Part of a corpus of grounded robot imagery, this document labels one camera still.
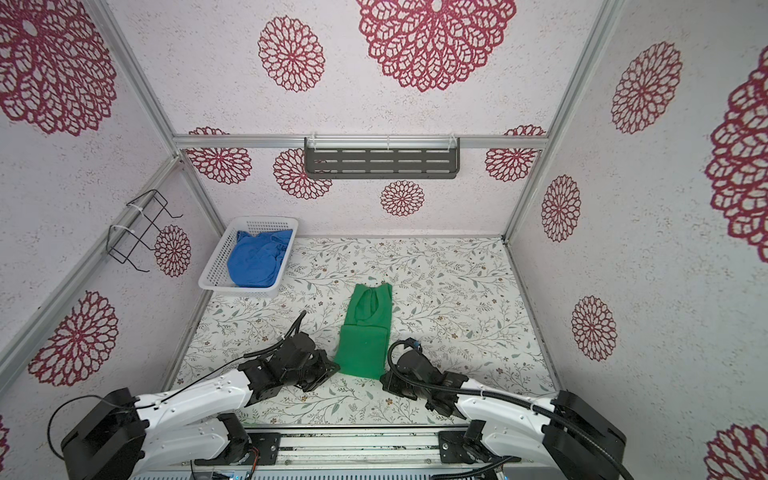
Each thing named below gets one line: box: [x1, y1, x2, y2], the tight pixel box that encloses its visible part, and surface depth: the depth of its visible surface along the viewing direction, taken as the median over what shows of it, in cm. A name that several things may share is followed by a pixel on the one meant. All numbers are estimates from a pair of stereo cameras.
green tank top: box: [335, 283, 393, 380], surface depth 97 cm
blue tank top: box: [228, 229, 293, 288], surface depth 111 cm
